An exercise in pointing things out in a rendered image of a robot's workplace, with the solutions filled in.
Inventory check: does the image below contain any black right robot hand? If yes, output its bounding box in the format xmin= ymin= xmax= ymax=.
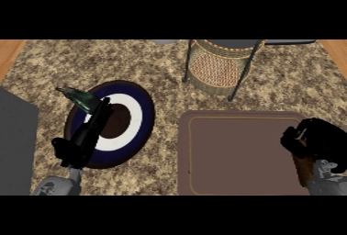
xmin=279 ymin=117 xmax=347 ymax=163

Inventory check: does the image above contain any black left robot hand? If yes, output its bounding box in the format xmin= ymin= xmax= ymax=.
xmin=50 ymin=96 xmax=115 ymax=170

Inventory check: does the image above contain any brown rectangular tray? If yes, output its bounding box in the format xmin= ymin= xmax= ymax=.
xmin=176 ymin=110 xmax=318 ymax=196

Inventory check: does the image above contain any round navy white brown placemat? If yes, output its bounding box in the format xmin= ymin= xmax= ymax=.
xmin=64 ymin=80 xmax=157 ymax=170

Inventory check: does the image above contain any dark grey appliance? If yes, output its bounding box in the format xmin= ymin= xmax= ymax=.
xmin=0 ymin=86 xmax=42 ymax=196

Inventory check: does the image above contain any dark green glass bottle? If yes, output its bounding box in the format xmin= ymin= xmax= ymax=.
xmin=55 ymin=86 xmax=104 ymax=115

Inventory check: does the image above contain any wicker tiered basket metal frame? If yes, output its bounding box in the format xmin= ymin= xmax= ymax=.
xmin=182 ymin=39 xmax=269 ymax=102

